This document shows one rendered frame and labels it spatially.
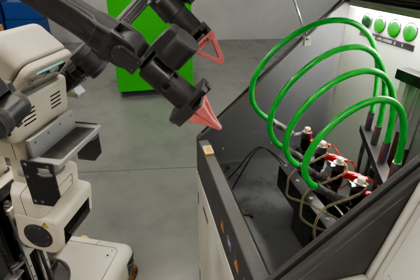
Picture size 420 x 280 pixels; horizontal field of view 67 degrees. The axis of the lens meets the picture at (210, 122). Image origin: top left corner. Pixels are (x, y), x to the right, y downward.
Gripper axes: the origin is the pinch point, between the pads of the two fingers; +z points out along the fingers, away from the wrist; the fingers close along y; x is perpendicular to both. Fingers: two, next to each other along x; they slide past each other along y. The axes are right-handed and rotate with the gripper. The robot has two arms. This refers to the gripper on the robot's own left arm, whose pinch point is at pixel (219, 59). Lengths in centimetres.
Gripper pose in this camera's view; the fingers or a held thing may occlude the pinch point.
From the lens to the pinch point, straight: 81.3
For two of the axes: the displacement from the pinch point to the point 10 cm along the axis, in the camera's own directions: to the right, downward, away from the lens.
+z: 6.9, 7.0, 1.7
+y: -0.2, -2.2, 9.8
